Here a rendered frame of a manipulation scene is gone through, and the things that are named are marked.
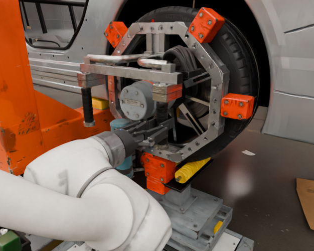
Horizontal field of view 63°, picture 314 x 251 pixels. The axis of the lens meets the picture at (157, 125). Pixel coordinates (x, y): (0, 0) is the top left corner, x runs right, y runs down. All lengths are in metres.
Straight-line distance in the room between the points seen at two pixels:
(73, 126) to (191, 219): 0.74
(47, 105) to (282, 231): 1.44
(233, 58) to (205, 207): 0.80
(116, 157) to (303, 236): 1.38
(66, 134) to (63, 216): 0.97
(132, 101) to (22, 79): 0.46
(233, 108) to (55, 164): 0.59
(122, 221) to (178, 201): 0.99
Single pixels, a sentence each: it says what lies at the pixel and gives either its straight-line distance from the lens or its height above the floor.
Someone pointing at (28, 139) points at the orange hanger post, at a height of 0.66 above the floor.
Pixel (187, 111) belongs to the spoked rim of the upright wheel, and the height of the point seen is 0.77.
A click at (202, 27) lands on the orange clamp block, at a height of 1.10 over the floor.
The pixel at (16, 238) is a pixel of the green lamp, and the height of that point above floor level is 0.66.
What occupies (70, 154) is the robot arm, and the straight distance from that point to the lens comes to 0.51.
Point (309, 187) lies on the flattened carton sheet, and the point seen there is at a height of 0.02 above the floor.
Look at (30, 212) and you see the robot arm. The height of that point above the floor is 0.91.
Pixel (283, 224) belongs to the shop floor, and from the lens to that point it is 1.81.
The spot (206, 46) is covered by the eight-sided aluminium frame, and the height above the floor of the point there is 1.04.
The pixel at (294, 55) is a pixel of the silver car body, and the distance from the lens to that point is 0.92.
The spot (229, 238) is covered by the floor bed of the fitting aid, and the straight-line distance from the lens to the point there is 1.49.
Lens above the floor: 1.10
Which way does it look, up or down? 21 degrees down
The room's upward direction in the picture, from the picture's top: straight up
